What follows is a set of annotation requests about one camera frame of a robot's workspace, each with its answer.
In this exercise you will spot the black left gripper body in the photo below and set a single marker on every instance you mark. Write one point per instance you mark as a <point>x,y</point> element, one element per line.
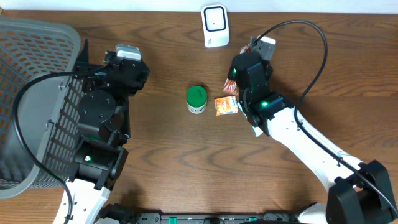
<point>89,79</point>

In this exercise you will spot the red candy bar wrapper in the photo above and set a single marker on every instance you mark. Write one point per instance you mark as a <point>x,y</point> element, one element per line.
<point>230,86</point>

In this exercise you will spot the orange snack packet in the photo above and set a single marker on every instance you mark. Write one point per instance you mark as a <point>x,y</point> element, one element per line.
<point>226,105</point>

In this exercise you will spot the green lid jar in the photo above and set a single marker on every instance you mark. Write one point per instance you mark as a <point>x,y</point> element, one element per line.
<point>196,98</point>

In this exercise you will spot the light blue tissue pack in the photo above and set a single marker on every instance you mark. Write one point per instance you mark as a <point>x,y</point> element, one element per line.
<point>257,130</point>

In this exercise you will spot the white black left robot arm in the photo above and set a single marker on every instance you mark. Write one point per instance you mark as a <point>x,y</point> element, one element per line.
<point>104,127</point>

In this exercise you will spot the white barcode scanner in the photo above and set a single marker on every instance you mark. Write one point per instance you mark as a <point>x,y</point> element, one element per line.
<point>215,25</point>

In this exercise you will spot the grey plastic mesh basket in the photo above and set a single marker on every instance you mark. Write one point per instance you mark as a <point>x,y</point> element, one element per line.
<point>47,112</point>

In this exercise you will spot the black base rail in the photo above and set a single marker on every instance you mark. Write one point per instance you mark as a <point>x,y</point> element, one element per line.
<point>155,218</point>

